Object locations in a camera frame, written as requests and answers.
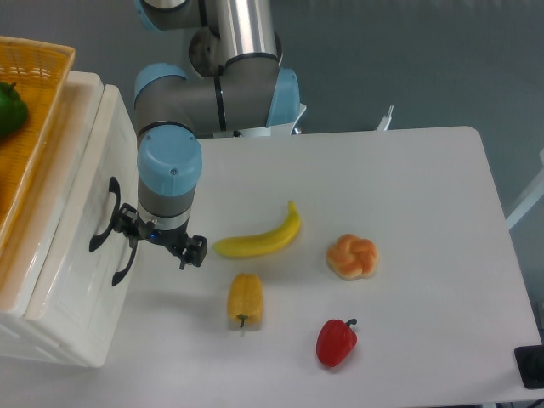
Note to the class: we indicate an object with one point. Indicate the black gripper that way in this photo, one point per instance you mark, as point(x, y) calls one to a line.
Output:
point(167, 232)

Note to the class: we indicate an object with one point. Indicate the white top drawer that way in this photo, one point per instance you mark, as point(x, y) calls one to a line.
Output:
point(74, 309)

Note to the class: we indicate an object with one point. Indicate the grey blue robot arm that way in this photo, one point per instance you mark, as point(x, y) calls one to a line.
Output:
point(247, 88)

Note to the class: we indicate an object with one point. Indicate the white drawer cabinet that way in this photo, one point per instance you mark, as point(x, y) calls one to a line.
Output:
point(23, 256)

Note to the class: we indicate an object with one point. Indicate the yellow bell pepper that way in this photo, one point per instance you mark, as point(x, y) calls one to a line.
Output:
point(245, 302)

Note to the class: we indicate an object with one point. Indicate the yellow banana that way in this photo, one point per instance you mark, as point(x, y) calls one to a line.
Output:
point(249, 246)

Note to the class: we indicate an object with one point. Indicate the round knotted bread roll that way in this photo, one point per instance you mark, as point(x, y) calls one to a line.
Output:
point(352, 257)

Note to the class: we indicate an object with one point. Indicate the green bell pepper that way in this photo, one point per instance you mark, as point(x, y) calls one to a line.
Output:
point(14, 111)

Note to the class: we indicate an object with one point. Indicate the red bell pepper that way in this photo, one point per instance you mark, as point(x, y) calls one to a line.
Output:
point(335, 342)

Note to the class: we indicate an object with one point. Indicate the orange woven basket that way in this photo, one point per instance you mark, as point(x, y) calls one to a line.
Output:
point(39, 70)

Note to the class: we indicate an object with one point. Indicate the white clamp behind table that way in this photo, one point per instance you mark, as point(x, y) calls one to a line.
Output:
point(384, 124)

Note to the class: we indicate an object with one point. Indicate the black device at table edge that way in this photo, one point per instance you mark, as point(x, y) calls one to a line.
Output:
point(529, 361)

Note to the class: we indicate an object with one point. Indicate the black lower drawer handle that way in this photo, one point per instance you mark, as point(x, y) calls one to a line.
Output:
point(121, 273)

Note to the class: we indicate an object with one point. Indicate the black drawer handle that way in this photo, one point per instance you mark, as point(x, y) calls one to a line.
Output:
point(121, 273)
point(107, 221)

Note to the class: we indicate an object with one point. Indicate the black top drawer handle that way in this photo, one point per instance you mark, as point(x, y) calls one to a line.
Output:
point(107, 221)

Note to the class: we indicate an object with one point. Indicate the white frame at right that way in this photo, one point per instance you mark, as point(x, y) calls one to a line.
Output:
point(528, 197)

